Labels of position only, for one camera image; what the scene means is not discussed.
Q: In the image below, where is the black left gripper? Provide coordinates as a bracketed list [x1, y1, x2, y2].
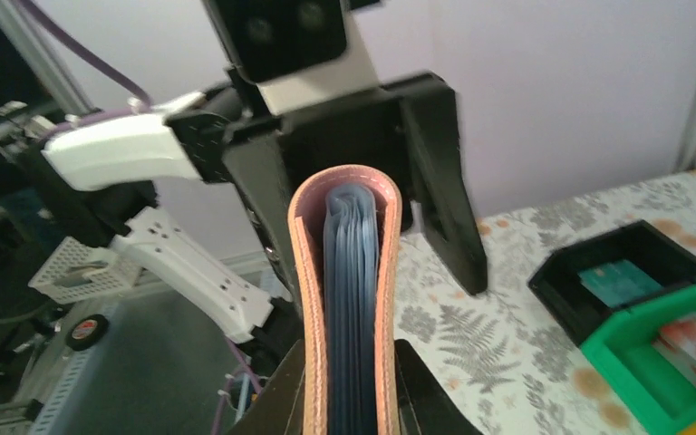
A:
[166, 72, 488, 301]

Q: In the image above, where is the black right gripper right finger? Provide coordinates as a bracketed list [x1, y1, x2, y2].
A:
[394, 339, 482, 435]

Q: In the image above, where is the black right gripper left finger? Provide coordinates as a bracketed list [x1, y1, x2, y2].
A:
[227, 340, 305, 435]

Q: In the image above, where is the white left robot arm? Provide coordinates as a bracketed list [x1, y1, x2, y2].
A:
[18, 69, 488, 358]

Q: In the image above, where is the teal card stack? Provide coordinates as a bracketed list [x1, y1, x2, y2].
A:
[578, 260, 662, 308]

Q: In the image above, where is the floral tablecloth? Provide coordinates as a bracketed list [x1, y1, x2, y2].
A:
[394, 170, 696, 434]

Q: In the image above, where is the black storage bin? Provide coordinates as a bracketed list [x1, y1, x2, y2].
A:
[527, 220, 696, 346]

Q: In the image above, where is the black tape roll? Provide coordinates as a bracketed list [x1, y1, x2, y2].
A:
[64, 314, 110, 352]

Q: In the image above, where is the green storage bin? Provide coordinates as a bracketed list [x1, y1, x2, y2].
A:
[580, 285, 696, 434]

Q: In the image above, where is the white perforated basket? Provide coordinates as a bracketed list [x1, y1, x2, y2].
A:
[28, 237, 142, 305]

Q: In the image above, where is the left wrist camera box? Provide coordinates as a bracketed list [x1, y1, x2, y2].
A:
[204, 0, 380, 115]

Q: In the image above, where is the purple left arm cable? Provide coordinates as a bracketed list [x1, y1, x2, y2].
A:
[11, 0, 154, 131]

